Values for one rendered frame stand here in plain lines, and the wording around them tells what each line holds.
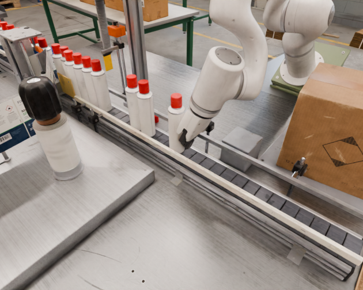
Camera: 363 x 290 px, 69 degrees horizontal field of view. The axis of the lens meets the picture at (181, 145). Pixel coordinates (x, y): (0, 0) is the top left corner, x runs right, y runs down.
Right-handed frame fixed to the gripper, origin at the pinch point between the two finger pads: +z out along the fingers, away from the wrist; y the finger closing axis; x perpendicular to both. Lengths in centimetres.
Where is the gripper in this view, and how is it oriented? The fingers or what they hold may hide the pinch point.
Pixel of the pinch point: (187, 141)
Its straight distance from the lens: 81.1
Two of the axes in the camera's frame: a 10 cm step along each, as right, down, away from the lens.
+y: -6.4, 4.9, -5.8
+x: 7.2, 6.5, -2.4
